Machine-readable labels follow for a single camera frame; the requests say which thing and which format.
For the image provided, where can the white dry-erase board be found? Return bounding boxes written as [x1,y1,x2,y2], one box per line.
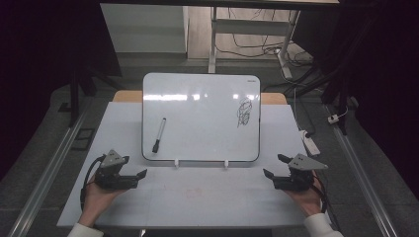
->
[141,72,262,163]

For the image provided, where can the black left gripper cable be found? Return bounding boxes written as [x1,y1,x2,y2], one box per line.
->
[79,154,107,211]

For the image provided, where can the aluminium rail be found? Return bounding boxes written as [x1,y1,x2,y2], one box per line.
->
[7,98,94,237]
[324,102,400,237]

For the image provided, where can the black stand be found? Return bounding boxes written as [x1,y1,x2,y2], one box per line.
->
[58,58,124,128]
[263,19,374,136]

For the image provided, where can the white cabinet panel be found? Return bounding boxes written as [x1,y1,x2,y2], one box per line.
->
[100,3,190,54]

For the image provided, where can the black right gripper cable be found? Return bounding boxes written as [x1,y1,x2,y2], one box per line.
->
[311,173,331,214]

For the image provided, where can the black and white marker pen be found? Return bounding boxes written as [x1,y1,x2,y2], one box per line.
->
[151,117,167,154]

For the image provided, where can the white desk frame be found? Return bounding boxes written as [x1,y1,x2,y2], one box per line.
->
[208,6,301,80]

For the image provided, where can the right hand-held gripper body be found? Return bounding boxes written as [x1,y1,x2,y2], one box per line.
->
[273,153,330,193]

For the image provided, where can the wooden table board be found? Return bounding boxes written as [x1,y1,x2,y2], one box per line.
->
[112,90,289,106]

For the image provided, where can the person's left hand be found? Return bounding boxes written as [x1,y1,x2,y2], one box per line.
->
[78,175,126,228]

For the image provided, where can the white power strip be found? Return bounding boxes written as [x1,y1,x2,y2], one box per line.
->
[298,129,321,157]

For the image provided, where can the black floor plate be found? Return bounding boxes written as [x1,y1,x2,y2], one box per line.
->
[70,127,97,152]

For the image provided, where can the person's right hand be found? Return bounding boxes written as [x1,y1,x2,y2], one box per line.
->
[285,171,326,219]

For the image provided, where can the black floor cables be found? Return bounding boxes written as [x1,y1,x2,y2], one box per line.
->
[215,7,314,68]

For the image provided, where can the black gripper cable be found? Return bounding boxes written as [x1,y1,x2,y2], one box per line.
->
[311,173,331,214]
[79,154,107,211]

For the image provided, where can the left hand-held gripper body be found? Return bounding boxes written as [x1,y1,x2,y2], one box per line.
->
[95,149,139,191]

